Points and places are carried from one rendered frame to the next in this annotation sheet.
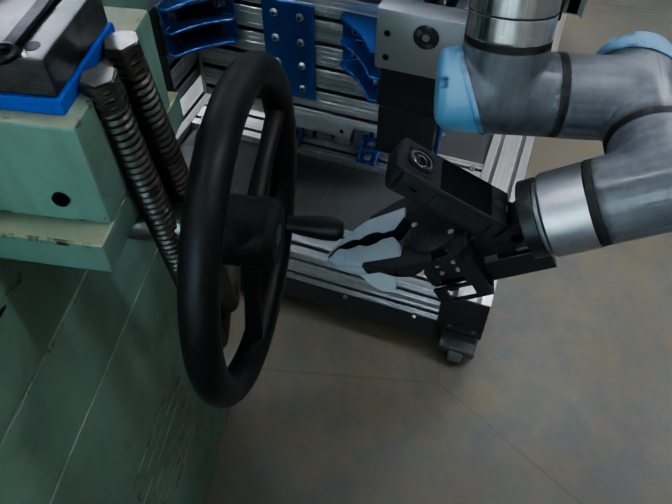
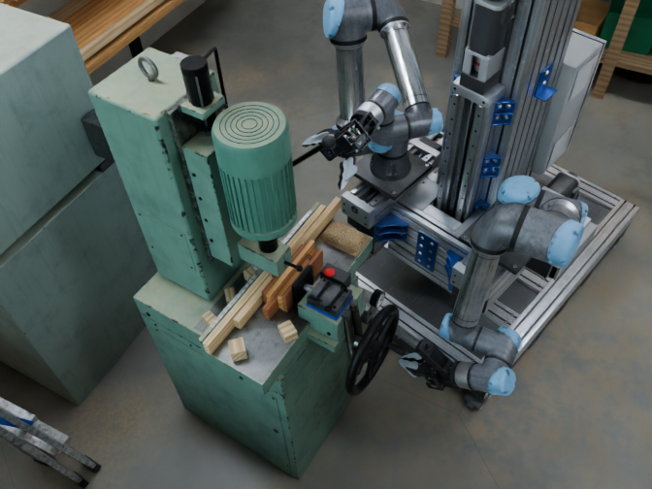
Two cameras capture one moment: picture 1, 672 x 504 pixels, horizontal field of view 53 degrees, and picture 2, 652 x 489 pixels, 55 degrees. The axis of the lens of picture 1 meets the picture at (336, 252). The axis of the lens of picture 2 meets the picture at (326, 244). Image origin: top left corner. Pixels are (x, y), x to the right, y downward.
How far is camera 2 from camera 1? 129 cm
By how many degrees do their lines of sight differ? 16
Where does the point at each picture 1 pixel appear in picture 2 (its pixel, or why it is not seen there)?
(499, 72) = (456, 330)
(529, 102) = (464, 340)
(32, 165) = (325, 326)
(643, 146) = (486, 367)
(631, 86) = (495, 346)
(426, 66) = not seen: hidden behind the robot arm
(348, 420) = (408, 416)
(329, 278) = not seen: hidden behind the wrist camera
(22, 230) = (317, 336)
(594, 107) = (482, 348)
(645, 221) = (479, 387)
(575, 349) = (537, 425)
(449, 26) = not seen: hidden behind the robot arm
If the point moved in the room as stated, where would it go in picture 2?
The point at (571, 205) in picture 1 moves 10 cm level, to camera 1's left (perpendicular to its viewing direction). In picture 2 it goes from (463, 375) to (428, 363)
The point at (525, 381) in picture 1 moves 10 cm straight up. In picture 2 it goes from (503, 430) to (507, 420)
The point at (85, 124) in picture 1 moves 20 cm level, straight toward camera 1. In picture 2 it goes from (340, 323) to (343, 390)
